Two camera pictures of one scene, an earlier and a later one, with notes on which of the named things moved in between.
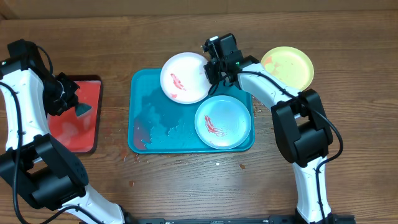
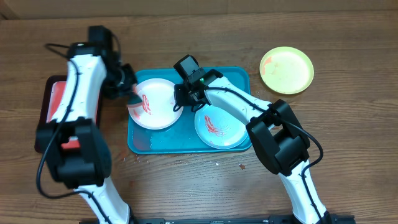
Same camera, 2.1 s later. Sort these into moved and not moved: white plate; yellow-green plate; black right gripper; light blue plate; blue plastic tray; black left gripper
Moved: black right gripper; white plate; black left gripper
Not moved: yellow-green plate; light blue plate; blue plastic tray
